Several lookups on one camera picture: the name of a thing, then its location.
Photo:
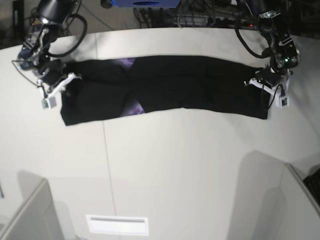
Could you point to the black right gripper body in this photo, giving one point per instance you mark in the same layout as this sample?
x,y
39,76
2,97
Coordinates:
x,y
50,72

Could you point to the black power strip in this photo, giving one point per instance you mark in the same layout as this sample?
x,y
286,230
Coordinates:
x,y
227,23

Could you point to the black keyboard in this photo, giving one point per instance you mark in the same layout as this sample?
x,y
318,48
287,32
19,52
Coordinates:
x,y
312,183

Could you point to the black T-shirt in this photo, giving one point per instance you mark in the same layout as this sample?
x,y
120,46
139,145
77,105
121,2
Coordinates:
x,y
113,88

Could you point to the blue box on stand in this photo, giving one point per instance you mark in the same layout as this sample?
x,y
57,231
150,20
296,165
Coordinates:
x,y
146,3

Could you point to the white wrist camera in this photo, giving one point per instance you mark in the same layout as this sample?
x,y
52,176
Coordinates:
x,y
282,101
49,103

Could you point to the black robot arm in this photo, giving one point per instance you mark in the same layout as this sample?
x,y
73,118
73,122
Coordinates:
x,y
50,22
281,51

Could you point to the grey partition panel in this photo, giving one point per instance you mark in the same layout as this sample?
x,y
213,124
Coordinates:
x,y
302,214
36,218

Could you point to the grey partition panel right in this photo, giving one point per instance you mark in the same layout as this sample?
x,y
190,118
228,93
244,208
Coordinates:
x,y
302,214

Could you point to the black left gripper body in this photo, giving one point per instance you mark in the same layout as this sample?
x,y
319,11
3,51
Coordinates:
x,y
269,78

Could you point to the grey partition panel left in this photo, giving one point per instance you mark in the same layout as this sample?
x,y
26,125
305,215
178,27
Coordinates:
x,y
36,218

